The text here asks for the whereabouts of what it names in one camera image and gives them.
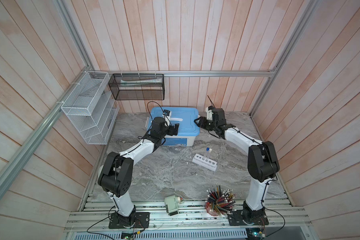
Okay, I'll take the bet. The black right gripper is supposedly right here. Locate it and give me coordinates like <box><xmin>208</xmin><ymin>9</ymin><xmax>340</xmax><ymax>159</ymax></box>
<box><xmin>193</xmin><ymin>116</ymin><xmax>217</xmax><ymax>132</ymax></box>

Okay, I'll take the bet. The blue plastic bin lid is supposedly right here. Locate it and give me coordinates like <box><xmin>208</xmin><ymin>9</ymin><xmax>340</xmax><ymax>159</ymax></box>
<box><xmin>163</xmin><ymin>107</ymin><xmax>200</xmax><ymax>138</ymax></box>

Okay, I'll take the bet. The white plastic storage bin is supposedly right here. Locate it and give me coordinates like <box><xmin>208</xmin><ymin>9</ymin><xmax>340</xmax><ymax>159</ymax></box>
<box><xmin>146</xmin><ymin>116</ymin><xmax>200</xmax><ymax>147</ymax></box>

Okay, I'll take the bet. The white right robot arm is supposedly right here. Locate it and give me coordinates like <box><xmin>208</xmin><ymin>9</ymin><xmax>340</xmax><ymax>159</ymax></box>
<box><xmin>194</xmin><ymin>106</ymin><xmax>280</xmax><ymax>225</ymax></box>

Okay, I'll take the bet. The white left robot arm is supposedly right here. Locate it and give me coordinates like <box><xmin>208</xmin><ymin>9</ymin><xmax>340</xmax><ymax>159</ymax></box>
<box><xmin>98</xmin><ymin>117</ymin><xmax>180</xmax><ymax>227</ymax></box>

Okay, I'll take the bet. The white test tube rack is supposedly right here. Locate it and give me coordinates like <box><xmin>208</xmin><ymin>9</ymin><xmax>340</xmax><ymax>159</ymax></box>
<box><xmin>192</xmin><ymin>154</ymin><xmax>217</xmax><ymax>172</ymax></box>

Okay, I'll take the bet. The green white box device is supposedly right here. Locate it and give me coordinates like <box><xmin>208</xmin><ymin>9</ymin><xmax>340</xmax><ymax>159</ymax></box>
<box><xmin>165</xmin><ymin>195</ymin><xmax>184</xmax><ymax>216</ymax></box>

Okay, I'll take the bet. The cup of coloured pencils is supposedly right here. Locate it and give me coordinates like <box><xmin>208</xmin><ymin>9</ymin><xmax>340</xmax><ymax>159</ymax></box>
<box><xmin>205</xmin><ymin>185</ymin><xmax>236</xmax><ymax>217</ymax></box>

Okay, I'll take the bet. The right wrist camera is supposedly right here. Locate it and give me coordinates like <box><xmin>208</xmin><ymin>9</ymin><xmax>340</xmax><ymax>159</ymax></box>
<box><xmin>206</xmin><ymin>106</ymin><xmax>215</xmax><ymax>121</ymax></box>

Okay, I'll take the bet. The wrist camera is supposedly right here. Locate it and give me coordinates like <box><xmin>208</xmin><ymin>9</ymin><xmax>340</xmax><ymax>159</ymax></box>
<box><xmin>163</xmin><ymin>110</ymin><xmax>172</xmax><ymax>126</ymax></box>
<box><xmin>206</xmin><ymin>106</ymin><xmax>215</xmax><ymax>121</ymax></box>

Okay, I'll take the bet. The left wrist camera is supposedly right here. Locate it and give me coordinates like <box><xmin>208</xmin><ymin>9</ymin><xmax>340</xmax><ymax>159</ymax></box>
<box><xmin>163</xmin><ymin>110</ymin><xmax>172</xmax><ymax>126</ymax></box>

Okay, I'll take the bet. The black mesh wall shelf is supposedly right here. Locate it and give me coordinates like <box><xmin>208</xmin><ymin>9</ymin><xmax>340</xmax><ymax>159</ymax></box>
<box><xmin>108</xmin><ymin>73</ymin><xmax>165</xmax><ymax>101</ymax></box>

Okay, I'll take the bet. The aluminium horizontal wall rail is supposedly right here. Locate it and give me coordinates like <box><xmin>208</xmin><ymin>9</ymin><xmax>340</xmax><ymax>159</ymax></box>
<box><xmin>93</xmin><ymin>70</ymin><xmax>276</xmax><ymax>78</ymax></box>

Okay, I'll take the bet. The white wire wall rack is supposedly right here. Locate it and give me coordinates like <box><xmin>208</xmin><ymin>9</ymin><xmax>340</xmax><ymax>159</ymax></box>
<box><xmin>62</xmin><ymin>71</ymin><xmax>120</xmax><ymax>145</ymax></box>

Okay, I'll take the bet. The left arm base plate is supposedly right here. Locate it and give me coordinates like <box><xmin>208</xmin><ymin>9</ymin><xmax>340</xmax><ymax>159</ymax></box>
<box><xmin>109</xmin><ymin>212</ymin><xmax>150</xmax><ymax>229</ymax></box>

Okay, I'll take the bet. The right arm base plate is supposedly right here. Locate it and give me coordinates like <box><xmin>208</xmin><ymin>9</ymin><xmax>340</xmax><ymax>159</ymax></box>
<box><xmin>228</xmin><ymin>209</ymin><xmax>269</xmax><ymax>226</ymax></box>

